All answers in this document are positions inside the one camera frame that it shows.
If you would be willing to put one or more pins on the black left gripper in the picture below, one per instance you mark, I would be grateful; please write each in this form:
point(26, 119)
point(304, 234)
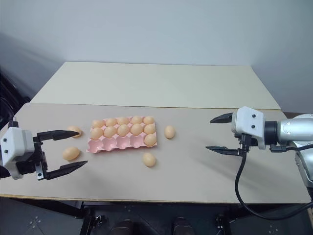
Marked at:
point(36, 161)

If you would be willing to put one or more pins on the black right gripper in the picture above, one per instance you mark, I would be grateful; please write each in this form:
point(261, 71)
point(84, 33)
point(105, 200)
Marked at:
point(245, 143)

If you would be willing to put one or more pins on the pink egg tray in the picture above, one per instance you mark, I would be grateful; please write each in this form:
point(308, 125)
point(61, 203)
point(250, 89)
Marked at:
point(110, 145)

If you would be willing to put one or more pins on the tan egg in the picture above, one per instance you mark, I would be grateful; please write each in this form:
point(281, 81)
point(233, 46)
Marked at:
point(97, 133)
point(111, 122)
point(98, 123)
point(148, 120)
point(71, 153)
point(123, 120)
point(136, 129)
point(149, 128)
point(123, 130)
point(136, 119)
point(74, 129)
point(149, 159)
point(110, 131)
point(150, 140)
point(169, 132)

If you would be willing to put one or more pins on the black equipment beside table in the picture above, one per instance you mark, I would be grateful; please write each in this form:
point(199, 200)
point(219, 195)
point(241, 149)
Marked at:
point(14, 93)

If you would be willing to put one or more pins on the dark rounded shape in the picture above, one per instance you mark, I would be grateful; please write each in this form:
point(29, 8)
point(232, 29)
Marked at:
point(181, 226)
point(124, 227)

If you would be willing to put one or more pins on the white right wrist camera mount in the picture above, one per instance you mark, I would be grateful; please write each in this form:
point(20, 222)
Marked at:
point(249, 122)

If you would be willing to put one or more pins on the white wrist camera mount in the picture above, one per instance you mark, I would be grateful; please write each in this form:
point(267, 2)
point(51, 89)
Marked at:
point(249, 122)
point(17, 149)

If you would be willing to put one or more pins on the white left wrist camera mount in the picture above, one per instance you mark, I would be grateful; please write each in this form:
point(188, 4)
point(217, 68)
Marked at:
point(17, 149)

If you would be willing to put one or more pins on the black table frame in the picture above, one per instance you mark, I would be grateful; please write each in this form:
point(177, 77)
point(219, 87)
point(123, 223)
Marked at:
point(73, 210)

